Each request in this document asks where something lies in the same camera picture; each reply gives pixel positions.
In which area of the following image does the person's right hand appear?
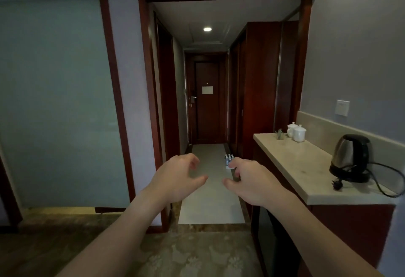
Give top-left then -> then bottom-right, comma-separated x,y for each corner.
223,158 -> 286,208

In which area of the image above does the person's left hand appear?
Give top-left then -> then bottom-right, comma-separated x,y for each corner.
148,153 -> 209,204

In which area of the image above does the dark red wooden cabinet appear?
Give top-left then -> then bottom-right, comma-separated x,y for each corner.
228,21 -> 300,160

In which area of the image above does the person's left forearm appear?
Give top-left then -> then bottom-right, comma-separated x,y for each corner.
57,188 -> 171,277

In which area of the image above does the beige stone countertop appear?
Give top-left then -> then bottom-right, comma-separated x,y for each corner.
253,133 -> 398,206

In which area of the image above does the dark wooden entrance door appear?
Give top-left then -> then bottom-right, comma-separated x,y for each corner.
193,61 -> 222,144

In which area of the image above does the beige stone backsplash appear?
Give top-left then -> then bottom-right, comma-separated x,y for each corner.
296,110 -> 405,192

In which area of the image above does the dark wooden side door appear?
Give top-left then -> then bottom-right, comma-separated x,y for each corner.
154,12 -> 181,160

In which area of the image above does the red wooden trim strip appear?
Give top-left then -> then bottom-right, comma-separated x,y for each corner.
98,0 -> 137,203

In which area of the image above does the frosted glass partition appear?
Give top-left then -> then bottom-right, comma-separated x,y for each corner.
0,0 -> 130,209

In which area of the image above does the black kettle cord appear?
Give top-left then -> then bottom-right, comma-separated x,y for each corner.
331,161 -> 405,198

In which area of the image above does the white wall socket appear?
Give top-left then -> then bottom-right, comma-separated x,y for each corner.
335,100 -> 351,117

